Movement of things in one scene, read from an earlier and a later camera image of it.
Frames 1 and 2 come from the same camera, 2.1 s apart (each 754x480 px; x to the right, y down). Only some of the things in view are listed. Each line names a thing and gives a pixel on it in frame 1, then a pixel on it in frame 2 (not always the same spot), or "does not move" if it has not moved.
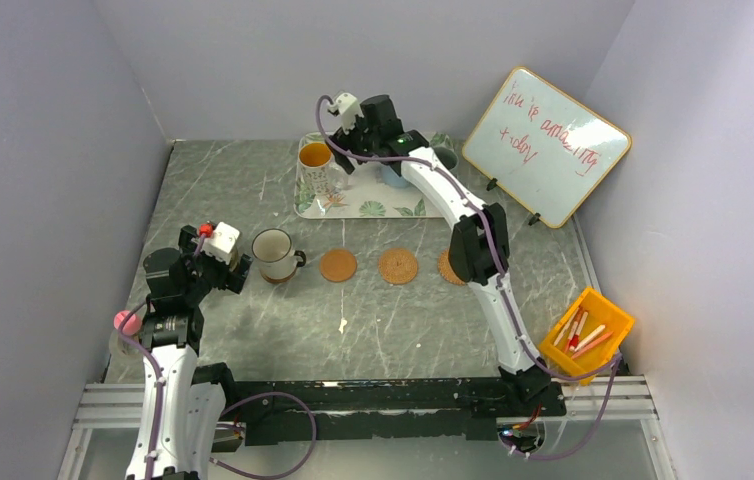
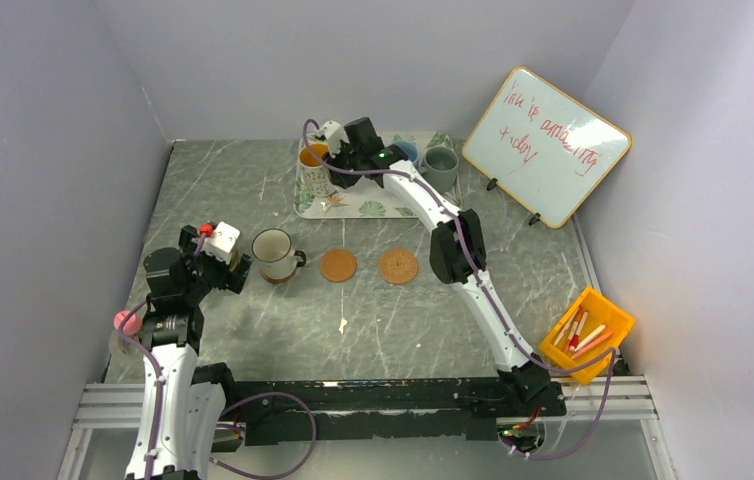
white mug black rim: [276, 257] does not move
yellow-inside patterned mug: [314, 160] does not move
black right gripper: [344, 140] -> [343, 179]
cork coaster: [277, 280] does not move
